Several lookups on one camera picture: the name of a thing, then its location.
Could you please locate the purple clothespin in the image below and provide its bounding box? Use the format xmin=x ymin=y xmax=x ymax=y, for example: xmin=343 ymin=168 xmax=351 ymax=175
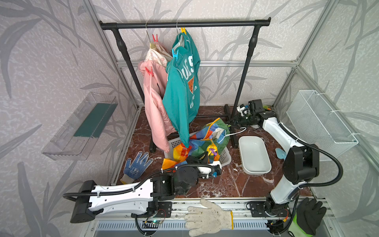
xmin=208 ymin=148 xmax=218 ymax=156

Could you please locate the rainbow striped jacket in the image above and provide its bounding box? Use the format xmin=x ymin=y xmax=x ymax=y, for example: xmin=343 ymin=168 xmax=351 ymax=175
xmin=161 ymin=118 xmax=231 ymax=170

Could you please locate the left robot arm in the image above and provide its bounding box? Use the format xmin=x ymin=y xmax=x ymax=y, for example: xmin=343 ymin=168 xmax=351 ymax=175
xmin=62 ymin=153 xmax=223 ymax=223

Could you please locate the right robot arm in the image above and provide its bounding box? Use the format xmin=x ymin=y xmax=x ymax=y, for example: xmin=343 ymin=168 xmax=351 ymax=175
xmin=235 ymin=99 xmax=343 ymax=210

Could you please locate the potted artificial flower plant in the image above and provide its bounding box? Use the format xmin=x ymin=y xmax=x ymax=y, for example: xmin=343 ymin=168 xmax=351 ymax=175
xmin=264 ymin=105 xmax=273 ymax=111

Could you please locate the white perforated laundry basket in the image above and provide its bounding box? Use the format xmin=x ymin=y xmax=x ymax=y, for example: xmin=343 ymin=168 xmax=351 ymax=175
xmin=164 ymin=130 xmax=232 ymax=168

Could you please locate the white plastic tray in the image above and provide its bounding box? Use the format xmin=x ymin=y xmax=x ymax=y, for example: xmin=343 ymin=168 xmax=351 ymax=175
xmin=238 ymin=136 xmax=272 ymax=175

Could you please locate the light blue small scoop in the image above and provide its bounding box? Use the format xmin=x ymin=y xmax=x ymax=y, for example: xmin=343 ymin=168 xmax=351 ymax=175
xmin=275 ymin=148 xmax=287 ymax=160

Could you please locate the white knitted work glove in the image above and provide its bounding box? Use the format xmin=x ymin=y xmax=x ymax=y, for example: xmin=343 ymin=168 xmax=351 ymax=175
xmin=184 ymin=198 xmax=234 ymax=237

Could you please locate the blue dotted work glove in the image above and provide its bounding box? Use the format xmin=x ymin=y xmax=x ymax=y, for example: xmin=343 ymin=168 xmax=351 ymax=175
xmin=120 ymin=151 xmax=153 ymax=185

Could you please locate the teal green jacket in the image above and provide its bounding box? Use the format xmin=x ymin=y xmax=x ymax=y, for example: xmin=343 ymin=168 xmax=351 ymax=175
xmin=163 ymin=30 xmax=201 ymax=148

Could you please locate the black clothes rack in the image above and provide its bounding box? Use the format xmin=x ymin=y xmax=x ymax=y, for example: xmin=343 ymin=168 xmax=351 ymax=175
xmin=100 ymin=17 xmax=271 ymax=153

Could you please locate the blue clothespin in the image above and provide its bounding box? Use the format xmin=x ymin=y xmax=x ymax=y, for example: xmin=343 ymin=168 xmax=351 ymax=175
xmin=172 ymin=48 xmax=180 ymax=60

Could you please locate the pink jacket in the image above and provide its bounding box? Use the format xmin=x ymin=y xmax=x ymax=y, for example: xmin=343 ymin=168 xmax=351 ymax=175
xmin=138 ymin=42 xmax=176 ymax=153

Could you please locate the black rubber glove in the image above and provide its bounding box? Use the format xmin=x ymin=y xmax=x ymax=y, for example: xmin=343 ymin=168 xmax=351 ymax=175
xmin=296 ymin=198 xmax=327 ymax=236

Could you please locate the red clothespin lower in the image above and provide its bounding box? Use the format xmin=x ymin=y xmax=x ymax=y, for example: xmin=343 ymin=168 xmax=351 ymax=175
xmin=145 ymin=67 xmax=154 ymax=77

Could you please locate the red clothespin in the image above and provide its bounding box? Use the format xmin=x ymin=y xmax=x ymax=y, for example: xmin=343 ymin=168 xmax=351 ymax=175
xmin=145 ymin=67 xmax=154 ymax=77
xmin=152 ymin=34 xmax=159 ymax=43

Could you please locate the red clothespin upper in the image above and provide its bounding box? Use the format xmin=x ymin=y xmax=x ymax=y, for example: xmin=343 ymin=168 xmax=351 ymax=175
xmin=152 ymin=34 xmax=159 ymax=43

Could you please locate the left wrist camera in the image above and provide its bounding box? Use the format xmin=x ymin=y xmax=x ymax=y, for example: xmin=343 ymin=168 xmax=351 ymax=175
xmin=197 ymin=161 xmax=222 ymax=179

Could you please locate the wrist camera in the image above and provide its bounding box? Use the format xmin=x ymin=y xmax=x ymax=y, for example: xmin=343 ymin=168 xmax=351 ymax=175
xmin=197 ymin=161 xmax=222 ymax=179
xmin=237 ymin=104 xmax=250 ymax=117

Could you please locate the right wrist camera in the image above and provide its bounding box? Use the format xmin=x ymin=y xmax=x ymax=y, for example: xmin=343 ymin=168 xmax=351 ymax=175
xmin=237 ymin=104 xmax=250 ymax=117

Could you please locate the white wire mesh basket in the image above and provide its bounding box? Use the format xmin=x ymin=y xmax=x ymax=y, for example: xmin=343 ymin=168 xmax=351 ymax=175
xmin=286 ymin=90 xmax=358 ymax=158

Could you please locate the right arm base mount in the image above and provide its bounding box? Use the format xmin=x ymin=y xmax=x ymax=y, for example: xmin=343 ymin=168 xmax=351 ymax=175
xmin=246 ymin=201 xmax=292 ymax=219

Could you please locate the clear acrylic wall shelf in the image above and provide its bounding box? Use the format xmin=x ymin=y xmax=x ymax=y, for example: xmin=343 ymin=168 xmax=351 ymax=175
xmin=41 ymin=92 xmax=118 ymax=161

